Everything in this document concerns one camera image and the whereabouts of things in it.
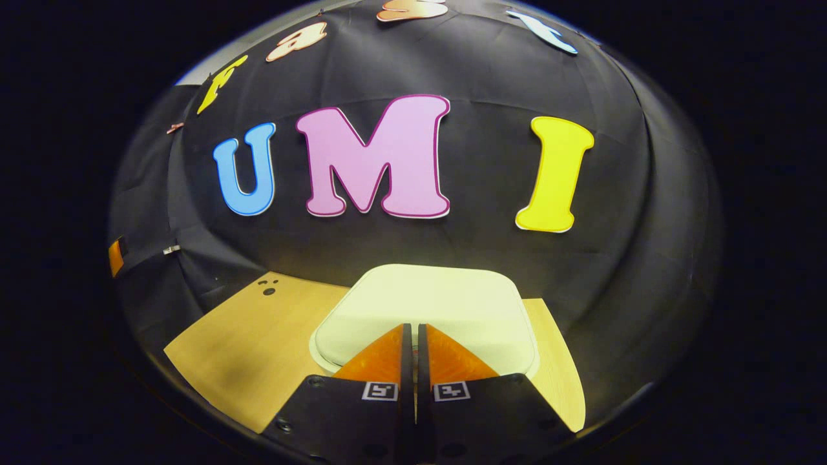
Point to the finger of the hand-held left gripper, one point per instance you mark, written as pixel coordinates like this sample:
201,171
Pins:
117,257

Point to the black backdrop cloth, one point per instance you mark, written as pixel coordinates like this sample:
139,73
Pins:
491,258

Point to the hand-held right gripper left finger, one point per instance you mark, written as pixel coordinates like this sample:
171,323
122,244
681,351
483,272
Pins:
349,420

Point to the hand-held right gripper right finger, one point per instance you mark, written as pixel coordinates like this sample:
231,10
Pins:
478,420

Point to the pink cloth clip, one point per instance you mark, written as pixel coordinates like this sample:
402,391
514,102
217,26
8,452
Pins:
175,128

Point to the green desktop garbage bin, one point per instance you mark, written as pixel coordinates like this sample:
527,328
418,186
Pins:
426,297

